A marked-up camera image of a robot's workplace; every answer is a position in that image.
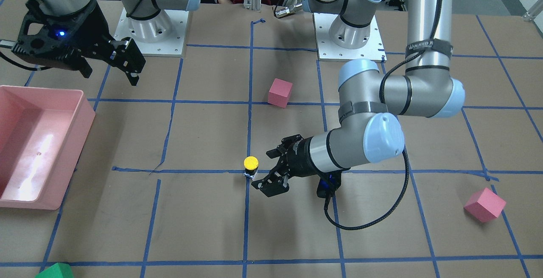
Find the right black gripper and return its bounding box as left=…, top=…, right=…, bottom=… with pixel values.
left=12, top=0, right=146, bottom=86

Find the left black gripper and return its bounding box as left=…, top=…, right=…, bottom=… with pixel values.
left=251, top=134, right=316, bottom=197

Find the yellow push button switch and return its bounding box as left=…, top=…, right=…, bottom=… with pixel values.
left=243, top=156, right=259, bottom=181

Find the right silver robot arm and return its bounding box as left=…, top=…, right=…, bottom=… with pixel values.
left=1, top=0, right=201, bottom=86

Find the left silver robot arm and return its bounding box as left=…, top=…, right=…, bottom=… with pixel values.
left=251, top=0, right=465, bottom=197

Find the pink cube near person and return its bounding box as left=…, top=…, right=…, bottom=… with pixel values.
left=267, top=78, right=293, bottom=109

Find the pink plastic bin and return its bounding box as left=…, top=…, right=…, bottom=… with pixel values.
left=0, top=85, right=95, bottom=210

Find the green cube near bin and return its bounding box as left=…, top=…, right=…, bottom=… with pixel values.
left=35, top=263, right=74, bottom=278

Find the pink cube front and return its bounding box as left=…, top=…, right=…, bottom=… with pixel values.
left=464, top=188, right=507, bottom=223

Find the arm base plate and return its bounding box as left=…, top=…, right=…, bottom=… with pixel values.
left=114, top=9, right=191, bottom=57
left=313, top=13, right=387, bottom=63

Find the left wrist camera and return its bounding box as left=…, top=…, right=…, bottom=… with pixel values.
left=316, top=170, right=342, bottom=198

